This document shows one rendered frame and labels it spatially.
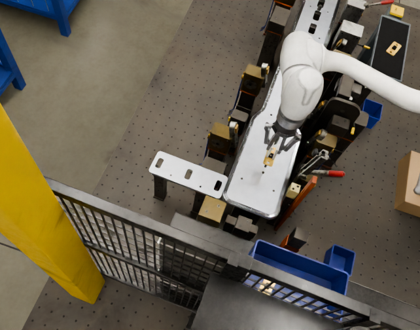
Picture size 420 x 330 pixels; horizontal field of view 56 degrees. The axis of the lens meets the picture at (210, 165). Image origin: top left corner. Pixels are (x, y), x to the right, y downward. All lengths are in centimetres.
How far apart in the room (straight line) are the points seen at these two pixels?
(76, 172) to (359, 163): 170
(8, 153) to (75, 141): 213
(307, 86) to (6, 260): 198
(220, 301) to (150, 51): 255
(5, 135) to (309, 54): 89
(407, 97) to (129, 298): 122
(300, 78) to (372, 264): 105
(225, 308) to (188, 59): 158
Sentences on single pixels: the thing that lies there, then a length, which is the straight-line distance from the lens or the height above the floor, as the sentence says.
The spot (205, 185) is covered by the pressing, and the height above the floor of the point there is 100.
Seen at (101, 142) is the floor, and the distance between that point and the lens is 275.
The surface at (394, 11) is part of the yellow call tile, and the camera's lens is 214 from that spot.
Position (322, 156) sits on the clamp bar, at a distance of 141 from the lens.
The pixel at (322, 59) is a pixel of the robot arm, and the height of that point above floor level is 149.
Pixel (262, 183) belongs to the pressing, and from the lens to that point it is 153.
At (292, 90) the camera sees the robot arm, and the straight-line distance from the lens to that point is 114.
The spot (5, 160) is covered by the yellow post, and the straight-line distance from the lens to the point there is 67.
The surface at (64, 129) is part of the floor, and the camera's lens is 285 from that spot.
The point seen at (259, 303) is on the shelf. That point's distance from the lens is 94.
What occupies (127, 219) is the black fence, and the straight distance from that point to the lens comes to 84.
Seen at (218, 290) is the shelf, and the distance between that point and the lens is 93.
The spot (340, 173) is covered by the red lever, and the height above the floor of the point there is 114.
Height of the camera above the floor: 234
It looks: 61 degrees down
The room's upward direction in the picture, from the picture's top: 14 degrees clockwise
